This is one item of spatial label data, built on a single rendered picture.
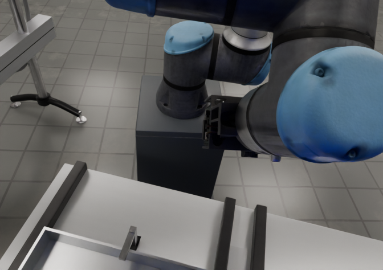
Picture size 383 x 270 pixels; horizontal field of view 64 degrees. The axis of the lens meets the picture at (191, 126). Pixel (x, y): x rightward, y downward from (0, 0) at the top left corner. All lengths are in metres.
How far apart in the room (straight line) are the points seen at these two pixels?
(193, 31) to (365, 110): 0.59
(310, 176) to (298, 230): 1.32
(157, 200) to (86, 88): 1.75
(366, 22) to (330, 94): 0.07
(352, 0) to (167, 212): 0.43
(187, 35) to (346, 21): 0.54
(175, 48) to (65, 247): 0.47
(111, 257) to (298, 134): 0.39
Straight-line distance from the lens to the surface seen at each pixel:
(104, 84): 2.26
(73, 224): 0.56
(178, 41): 0.73
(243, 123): 0.30
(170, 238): 0.53
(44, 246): 0.55
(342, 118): 0.20
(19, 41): 1.72
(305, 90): 0.20
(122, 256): 0.48
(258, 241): 0.54
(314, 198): 1.82
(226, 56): 0.74
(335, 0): 0.25
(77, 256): 0.53
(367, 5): 0.26
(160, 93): 0.84
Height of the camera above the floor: 1.36
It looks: 44 degrees down
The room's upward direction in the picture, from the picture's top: 8 degrees clockwise
